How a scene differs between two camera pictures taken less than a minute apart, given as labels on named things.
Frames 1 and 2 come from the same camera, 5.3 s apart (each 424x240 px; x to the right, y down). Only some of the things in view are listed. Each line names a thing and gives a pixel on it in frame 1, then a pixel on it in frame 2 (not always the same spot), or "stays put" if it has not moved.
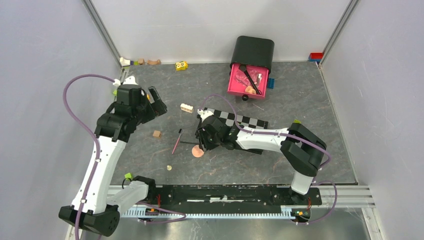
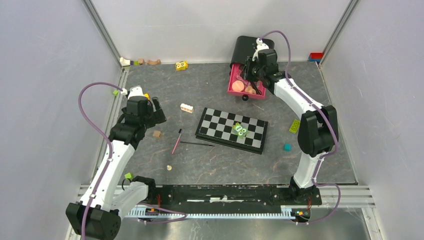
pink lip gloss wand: [181, 130] stays put
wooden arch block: [151, 62] stays put
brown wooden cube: [157, 134] stays put
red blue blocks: [315, 57] stays put
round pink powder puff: [197, 151] -> [238, 86]
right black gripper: [203, 144] -> [249, 63]
